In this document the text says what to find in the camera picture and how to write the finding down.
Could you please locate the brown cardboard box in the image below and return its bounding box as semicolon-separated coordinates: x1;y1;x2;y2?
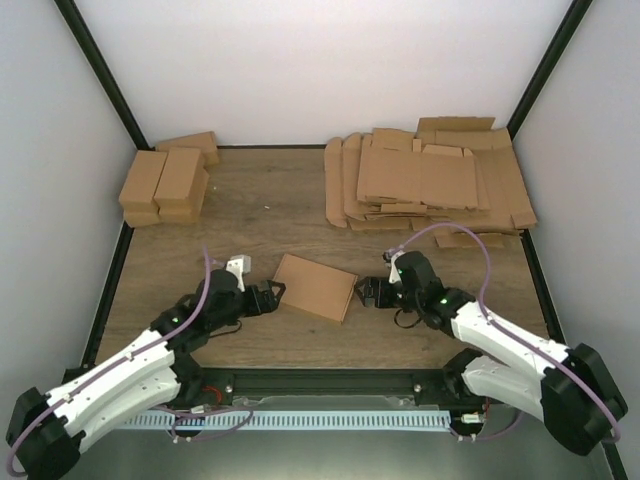
274;254;358;323

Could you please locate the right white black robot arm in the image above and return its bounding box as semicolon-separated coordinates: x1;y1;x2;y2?
354;251;628;456

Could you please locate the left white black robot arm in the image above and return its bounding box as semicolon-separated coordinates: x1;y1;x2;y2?
6;269;286;479

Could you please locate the folded box bottom right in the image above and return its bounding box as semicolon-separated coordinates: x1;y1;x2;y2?
159;169;210;224

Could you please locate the folded box top right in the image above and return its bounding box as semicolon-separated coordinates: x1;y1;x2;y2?
154;147;204;209

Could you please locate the folded box bottom left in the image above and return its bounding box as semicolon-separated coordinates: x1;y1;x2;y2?
123;209;161;228

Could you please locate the folded box at back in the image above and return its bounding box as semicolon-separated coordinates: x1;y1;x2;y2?
155;131;220;166

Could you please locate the folded box top left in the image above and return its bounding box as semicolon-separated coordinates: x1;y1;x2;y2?
119;150;167;212

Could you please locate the top flat cardboard sheet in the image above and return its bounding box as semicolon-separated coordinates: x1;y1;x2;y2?
356;137;480;210

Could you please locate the stack of flat cardboard sheets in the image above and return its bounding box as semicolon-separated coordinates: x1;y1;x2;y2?
324;117;537;248

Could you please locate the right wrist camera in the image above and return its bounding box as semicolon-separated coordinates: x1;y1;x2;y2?
383;249;405;284

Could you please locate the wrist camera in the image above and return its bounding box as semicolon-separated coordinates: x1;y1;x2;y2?
383;249;405;284
225;254;252;292

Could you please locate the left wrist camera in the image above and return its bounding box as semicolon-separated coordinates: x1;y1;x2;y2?
225;254;252;292

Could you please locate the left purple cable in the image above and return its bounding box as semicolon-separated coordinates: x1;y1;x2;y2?
7;243;226;476

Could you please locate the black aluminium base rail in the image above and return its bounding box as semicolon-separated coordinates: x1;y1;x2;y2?
169;368;487;410

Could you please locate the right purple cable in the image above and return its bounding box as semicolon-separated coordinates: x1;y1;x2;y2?
387;223;622;445

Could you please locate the light blue slotted cable duct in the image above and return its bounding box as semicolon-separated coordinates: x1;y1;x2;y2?
120;410;451;433

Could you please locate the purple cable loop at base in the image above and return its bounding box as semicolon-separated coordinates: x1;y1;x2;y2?
170;404;256;446

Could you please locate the left black frame post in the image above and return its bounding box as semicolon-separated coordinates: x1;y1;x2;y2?
54;0;152;151

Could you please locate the black frame post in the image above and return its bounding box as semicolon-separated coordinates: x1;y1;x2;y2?
54;0;152;151
506;0;593;139

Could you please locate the right black frame post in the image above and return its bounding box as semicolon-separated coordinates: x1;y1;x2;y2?
506;0;593;139

